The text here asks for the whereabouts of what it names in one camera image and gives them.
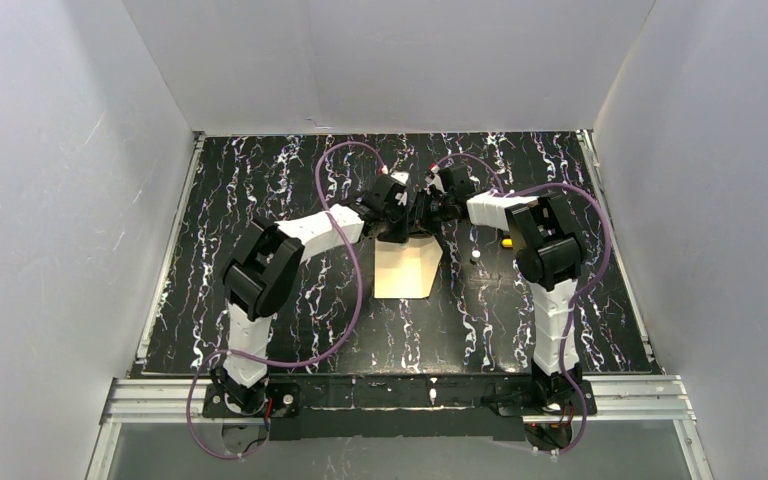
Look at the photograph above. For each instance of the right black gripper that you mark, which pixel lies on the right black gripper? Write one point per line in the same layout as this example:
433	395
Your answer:
437	210

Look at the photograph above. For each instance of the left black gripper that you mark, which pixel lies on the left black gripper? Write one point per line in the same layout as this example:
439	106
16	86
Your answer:
401	221

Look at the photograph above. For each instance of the cream envelope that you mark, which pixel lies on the cream envelope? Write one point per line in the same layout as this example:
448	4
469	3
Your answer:
406	270

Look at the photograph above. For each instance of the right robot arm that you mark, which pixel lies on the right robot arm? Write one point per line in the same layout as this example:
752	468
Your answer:
549	254

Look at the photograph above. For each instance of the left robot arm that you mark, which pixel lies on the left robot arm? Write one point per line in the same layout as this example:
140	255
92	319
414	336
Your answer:
259	277

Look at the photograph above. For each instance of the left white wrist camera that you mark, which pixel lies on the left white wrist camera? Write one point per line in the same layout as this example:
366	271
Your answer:
401	177

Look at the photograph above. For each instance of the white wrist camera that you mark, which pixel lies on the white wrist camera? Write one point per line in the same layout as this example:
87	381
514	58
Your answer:
401	177
433	182

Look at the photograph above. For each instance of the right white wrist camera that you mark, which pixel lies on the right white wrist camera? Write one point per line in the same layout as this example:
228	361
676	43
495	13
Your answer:
433	182

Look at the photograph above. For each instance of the aluminium table frame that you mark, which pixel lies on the aluminium table frame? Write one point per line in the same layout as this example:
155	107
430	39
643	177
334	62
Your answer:
389	389

